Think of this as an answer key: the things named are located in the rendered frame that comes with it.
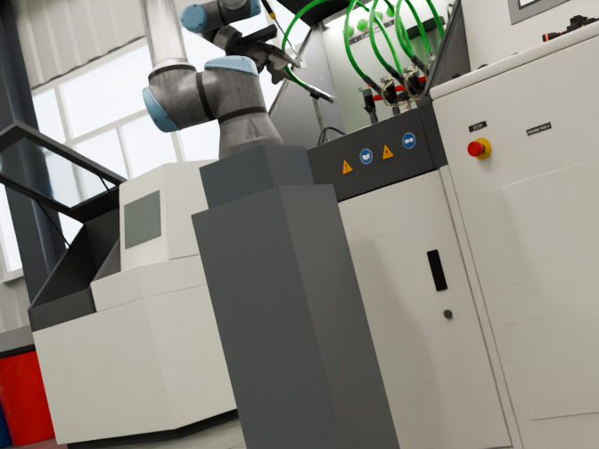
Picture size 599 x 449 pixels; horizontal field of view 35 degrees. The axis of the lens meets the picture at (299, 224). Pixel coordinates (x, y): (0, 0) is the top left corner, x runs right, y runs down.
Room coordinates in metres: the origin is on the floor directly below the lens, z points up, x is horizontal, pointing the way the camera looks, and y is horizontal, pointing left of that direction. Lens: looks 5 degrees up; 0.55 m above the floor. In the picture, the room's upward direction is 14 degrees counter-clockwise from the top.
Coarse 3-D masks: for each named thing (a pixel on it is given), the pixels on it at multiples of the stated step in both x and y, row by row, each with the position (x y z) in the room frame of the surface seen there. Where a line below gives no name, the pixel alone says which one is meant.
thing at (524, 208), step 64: (576, 0) 2.25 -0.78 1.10; (576, 64) 2.02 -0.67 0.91; (448, 128) 2.24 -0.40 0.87; (512, 128) 2.14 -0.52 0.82; (576, 128) 2.04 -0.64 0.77; (512, 192) 2.16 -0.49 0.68; (576, 192) 2.07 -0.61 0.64; (512, 256) 2.19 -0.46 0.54; (576, 256) 2.09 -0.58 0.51; (512, 320) 2.22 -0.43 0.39; (576, 320) 2.12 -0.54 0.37; (512, 384) 2.25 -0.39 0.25; (576, 384) 2.14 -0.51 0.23; (576, 448) 2.17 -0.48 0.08
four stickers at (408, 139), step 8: (408, 136) 2.31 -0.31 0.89; (384, 144) 2.36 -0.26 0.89; (408, 144) 2.32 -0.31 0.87; (416, 144) 2.30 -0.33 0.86; (360, 152) 2.41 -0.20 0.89; (368, 152) 2.40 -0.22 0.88; (384, 152) 2.37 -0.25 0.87; (392, 152) 2.35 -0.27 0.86; (344, 160) 2.45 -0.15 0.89; (368, 160) 2.40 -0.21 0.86; (344, 168) 2.45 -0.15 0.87; (352, 168) 2.44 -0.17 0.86
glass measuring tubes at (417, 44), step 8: (440, 16) 2.78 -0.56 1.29; (416, 24) 2.82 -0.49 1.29; (424, 24) 2.80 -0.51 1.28; (432, 24) 2.78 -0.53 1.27; (408, 32) 2.84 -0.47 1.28; (416, 32) 2.82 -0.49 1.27; (432, 32) 2.82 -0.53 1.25; (416, 40) 2.83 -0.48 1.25; (432, 40) 2.81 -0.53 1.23; (440, 40) 2.78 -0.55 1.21; (416, 48) 2.86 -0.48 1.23; (424, 48) 2.85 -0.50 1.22; (432, 48) 2.81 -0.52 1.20; (424, 56) 2.83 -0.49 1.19
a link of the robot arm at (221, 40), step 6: (222, 30) 2.63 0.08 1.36; (228, 30) 2.63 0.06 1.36; (234, 30) 2.64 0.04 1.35; (216, 36) 2.63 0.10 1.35; (222, 36) 2.63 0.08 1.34; (228, 36) 2.63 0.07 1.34; (216, 42) 2.65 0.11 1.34; (222, 42) 2.64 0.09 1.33; (228, 42) 2.64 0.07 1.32; (222, 48) 2.66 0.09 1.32
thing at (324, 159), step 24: (384, 120) 2.35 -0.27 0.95; (408, 120) 2.31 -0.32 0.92; (336, 144) 2.46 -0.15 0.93; (360, 144) 2.41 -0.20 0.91; (312, 168) 2.52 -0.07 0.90; (336, 168) 2.47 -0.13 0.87; (360, 168) 2.42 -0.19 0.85; (384, 168) 2.37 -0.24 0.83; (408, 168) 2.33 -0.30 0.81; (432, 168) 2.29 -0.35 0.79; (336, 192) 2.48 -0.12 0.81; (360, 192) 2.43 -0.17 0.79
